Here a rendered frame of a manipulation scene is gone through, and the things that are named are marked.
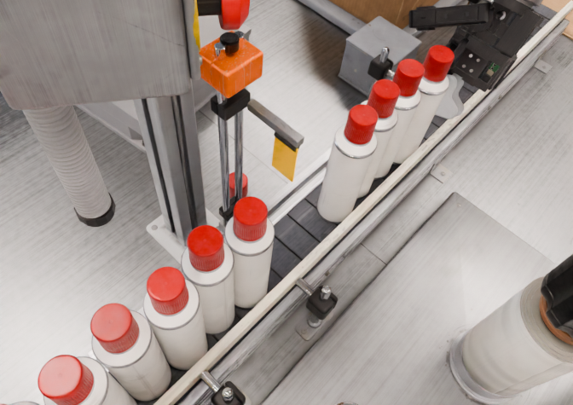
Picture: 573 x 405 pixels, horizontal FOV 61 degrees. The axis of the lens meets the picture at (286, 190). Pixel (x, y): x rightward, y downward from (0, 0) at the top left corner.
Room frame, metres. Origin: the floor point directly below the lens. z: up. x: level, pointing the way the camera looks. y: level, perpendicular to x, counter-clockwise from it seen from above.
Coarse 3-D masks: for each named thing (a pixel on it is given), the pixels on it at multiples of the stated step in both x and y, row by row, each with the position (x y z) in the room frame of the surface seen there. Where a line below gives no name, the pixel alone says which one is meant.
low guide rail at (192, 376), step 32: (544, 32) 0.82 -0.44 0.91; (480, 96) 0.62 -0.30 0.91; (448, 128) 0.54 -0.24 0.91; (416, 160) 0.47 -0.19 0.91; (384, 192) 0.40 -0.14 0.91; (352, 224) 0.34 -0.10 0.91; (320, 256) 0.29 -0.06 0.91; (288, 288) 0.24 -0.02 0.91; (256, 320) 0.19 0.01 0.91; (224, 352) 0.15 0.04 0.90; (192, 384) 0.11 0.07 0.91
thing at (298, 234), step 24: (432, 120) 0.59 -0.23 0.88; (312, 192) 0.40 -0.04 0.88; (288, 216) 0.36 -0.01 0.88; (312, 216) 0.36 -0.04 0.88; (288, 240) 0.32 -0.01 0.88; (312, 240) 0.32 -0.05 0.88; (288, 264) 0.28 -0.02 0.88; (240, 312) 0.21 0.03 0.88; (216, 336) 0.17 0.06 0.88; (120, 384) 0.10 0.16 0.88
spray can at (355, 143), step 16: (352, 112) 0.38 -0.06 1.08; (368, 112) 0.39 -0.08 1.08; (352, 128) 0.37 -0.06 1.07; (368, 128) 0.37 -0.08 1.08; (336, 144) 0.37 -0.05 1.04; (352, 144) 0.37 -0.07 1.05; (368, 144) 0.37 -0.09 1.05; (336, 160) 0.36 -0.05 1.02; (352, 160) 0.36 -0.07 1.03; (368, 160) 0.36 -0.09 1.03; (336, 176) 0.36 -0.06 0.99; (352, 176) 0.36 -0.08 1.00; (336, 192) 0.36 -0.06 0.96; (352, 192) 0.36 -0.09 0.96; (320, 208) 0.37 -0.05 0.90; (336, 208) 0.36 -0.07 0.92; (352, 208) 0.37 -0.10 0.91
